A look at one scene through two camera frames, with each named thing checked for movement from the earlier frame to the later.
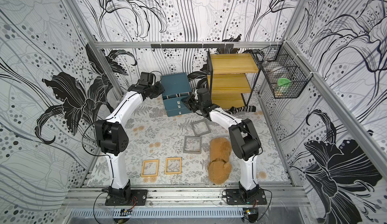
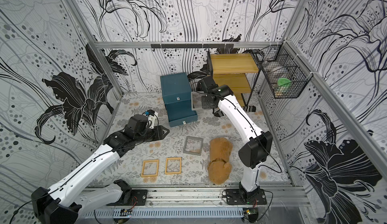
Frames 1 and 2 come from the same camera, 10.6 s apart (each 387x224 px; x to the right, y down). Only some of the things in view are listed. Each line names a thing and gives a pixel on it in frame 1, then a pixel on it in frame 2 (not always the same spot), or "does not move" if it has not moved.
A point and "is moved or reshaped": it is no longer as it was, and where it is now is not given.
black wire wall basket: [284, 72] does not move
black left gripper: [159, 90] to [159, 132]
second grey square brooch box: [192, 144] does not move
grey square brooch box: [199, 121] is moved or reshaped
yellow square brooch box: [150, 168] does not move
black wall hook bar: [191, 46] does not move
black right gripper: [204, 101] to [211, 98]
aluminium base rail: [92, 197] does not move
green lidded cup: [284, 84] does not move
